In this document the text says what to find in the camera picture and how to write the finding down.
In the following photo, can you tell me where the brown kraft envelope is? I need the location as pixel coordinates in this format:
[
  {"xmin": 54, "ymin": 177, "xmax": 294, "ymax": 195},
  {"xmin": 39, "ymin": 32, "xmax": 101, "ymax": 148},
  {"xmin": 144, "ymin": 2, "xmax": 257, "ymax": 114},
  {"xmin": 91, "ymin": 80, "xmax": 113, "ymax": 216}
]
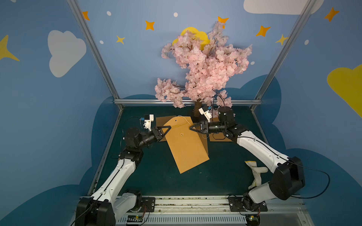
[
  {"xmin": 156, "ymin": 115, "xmax": 175, "ymax": 142},
  {"xmin": 198, "ymin": 133, "xmax": 209, "ymax": 155},
  {"xmin": 165, "ymin": 116, "xmax": 209, "ymax": 174}
]

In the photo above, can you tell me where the brown kraft file bag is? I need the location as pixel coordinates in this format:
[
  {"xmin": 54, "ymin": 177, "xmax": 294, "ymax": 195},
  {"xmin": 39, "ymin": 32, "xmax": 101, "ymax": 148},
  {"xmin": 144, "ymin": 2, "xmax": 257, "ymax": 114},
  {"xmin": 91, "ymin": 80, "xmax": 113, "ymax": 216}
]
[{"xmin": 208, "ymin": 118, "xmax": 231, "ymax": 142}]

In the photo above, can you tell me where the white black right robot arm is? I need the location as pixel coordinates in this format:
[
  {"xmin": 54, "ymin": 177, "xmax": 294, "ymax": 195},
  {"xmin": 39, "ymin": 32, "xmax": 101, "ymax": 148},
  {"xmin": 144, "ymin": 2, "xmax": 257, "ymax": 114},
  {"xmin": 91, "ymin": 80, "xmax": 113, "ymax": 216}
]
[{"xmin": 190, "ymin": 106, "xmax": 305, "ymax": 210}]

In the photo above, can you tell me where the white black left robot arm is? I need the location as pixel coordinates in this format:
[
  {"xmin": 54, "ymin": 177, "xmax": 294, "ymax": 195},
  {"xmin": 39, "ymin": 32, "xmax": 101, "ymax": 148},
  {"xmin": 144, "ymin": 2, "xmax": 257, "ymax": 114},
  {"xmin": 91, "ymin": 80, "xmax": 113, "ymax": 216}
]
[{"xmin": 71, "ymin": 126, "xmax": 171, "ymax": 226}]

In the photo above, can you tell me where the white yellow cloth strip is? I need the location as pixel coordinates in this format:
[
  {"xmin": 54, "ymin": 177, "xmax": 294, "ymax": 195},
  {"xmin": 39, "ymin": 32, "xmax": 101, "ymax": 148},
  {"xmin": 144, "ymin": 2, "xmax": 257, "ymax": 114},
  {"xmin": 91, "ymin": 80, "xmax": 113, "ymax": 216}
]
[{"xmin": 245, "ymin": 161, "xmax": 269, "ymax": 189}]

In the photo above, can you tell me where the pink cherry blossom tree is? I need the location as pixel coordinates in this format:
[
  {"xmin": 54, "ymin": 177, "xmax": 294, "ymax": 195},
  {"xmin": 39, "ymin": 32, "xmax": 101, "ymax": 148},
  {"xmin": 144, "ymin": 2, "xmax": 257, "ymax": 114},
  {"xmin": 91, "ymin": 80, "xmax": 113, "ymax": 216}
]
[{"xmin": 155, "ymin": 22, "xmax": 252, "ymax": 108}]

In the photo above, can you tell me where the left circuit board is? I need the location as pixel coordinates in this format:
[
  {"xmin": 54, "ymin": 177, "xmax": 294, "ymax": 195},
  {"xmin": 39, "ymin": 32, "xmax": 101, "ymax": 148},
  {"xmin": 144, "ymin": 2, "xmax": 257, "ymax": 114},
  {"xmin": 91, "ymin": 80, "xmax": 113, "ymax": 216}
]
[{"xmin": 126, "ymin": 215, "xmax": 144, "ymax": 225}]

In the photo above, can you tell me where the circuit board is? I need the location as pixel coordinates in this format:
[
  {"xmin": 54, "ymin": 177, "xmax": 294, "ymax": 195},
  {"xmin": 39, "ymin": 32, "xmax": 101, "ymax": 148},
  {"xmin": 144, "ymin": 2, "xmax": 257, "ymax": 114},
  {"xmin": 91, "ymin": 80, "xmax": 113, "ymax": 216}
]
[
  {"xmin": 246, "ymin": 215, "xmax": 260, "ymax": 226},
  {"xmin": 126, "ymin": 215, "xmax": 144, "ymax": 225}
]

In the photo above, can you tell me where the right circuit board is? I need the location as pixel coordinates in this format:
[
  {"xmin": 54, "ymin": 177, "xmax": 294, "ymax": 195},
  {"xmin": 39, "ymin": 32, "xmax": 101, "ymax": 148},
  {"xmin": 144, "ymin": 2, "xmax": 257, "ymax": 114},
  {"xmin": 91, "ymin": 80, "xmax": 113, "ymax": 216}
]
[{"xmin": 246, "ymin": 215, "xmax": 260, "ymax": 226}]

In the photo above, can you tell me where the dark metal tree base plate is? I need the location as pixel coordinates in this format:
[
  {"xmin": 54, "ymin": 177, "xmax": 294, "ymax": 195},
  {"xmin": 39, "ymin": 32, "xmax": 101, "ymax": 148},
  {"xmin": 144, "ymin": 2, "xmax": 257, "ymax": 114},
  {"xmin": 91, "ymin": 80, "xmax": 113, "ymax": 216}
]
[{"xmin": 190, "ymin": 108, "xmax": 207, "ymax": 123}]

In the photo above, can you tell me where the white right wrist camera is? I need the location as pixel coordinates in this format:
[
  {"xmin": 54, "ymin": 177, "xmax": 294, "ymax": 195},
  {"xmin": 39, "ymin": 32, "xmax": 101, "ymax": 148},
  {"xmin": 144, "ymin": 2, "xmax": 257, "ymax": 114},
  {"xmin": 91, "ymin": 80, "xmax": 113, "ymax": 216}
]
[{"xmin": 199, "ymin": 106, "xmax": 213, "ymax": 122}]

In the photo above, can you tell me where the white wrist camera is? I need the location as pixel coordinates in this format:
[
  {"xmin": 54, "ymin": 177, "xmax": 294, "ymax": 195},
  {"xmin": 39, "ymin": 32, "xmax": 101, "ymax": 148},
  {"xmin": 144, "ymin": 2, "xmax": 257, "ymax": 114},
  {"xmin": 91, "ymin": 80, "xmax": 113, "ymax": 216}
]
[
  {"xmin": 199, "ymin": 106, "xmax": 213, "ymax": 122},
  {"xmin": 141, "ymin": 114, "xmax": 154, "ymax": 131}
]

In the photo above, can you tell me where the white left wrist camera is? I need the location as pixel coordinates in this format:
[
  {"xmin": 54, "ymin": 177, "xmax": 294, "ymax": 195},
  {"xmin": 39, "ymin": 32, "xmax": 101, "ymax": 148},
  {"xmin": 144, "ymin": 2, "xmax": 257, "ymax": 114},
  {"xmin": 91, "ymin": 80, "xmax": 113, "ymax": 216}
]
[{"xmin": 141, "ymin": 114, "xmax": 154, "ymax": 131}]

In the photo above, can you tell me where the aluminium back rail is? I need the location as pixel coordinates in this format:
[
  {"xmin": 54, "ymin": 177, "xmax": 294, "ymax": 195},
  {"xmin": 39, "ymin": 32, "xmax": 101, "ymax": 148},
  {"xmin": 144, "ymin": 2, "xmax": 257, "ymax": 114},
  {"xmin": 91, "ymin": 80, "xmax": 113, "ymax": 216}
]
[{"xmin": 114, "ymin": 98, "xmax": 262, "ymax": 106}]

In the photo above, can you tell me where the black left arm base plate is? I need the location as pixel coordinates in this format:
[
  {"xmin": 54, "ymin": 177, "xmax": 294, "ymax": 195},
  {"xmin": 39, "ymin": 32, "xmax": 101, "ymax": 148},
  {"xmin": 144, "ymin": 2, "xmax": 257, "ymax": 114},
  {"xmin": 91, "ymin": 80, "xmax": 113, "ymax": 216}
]
[{"xmin": 127, "ymin": 197, "xmax": 156, "ymax": 213}]

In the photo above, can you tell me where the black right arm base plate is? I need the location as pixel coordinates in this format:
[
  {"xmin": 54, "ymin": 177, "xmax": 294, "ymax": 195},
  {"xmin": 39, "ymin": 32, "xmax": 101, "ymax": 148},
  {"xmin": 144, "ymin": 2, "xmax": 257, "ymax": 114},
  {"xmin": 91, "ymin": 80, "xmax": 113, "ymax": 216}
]
[{"xmin": 227, "ymin": 195, "xmax": 268, "ymax": 212}]

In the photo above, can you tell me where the aluminium front rail frame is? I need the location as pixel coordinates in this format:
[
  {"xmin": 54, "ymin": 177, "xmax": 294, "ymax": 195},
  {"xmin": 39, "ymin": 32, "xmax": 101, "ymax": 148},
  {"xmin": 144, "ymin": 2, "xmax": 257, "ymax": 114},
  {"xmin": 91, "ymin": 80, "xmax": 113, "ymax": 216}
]
[{"xmin": 116, "ymin": 195, "xmax": 314, "ymax": 226}]

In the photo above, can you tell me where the aluminium left corner post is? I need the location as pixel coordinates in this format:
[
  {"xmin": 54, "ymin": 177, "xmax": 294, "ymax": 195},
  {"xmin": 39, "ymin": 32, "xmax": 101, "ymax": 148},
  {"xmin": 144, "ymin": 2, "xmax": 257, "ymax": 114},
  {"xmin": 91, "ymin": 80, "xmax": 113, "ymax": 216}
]
[{"xmin": 67, "ymin": 0, "xmax": 124, "ymax": 111}]

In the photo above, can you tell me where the aluminium corner post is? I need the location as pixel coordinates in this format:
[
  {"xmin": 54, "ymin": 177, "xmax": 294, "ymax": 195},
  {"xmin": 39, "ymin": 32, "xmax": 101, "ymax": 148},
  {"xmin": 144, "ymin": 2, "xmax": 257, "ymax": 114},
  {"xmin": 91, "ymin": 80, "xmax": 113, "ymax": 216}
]
[
  {"xmin": 67, "ymin": 0, "xmax": 124, "ymax": 111},
  {"xmin": 250, "ymin": 0, "xmax": 317, "ymax": 112}
]

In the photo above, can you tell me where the aluminium right corner post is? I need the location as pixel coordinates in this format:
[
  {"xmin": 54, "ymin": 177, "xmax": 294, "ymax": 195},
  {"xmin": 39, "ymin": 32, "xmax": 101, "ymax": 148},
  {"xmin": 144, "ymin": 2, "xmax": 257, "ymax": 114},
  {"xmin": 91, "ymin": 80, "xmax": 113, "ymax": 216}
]
[{"xmin": 250, "ymin": 0, "xmax": 317, "ymax": 112}]

